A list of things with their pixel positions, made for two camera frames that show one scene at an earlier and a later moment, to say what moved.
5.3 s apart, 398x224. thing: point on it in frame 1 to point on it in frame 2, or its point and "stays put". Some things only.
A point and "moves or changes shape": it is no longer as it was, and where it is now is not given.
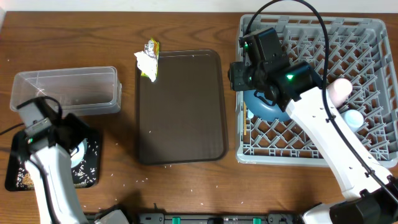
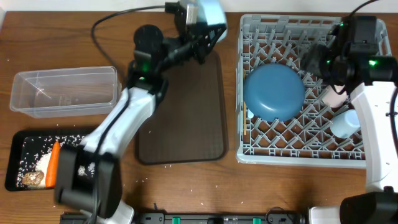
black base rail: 218,218 stays put
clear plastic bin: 78,90 stays put
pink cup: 338,91 stays put
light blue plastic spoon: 250,115 stays put
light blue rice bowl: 78,153 moves or changes shape
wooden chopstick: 245,119 stays put
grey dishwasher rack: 360,50 stays put
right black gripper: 236,73 to 312,58
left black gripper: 76,131 to 203,40
